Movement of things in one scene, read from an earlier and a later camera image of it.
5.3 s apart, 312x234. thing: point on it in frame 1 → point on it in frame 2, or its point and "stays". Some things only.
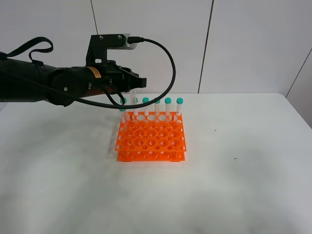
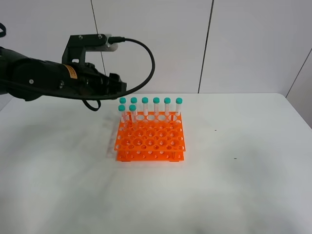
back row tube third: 146,99 stays
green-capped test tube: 132,97 → 132,108
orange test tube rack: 151,138 stays
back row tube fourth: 157,107 stays
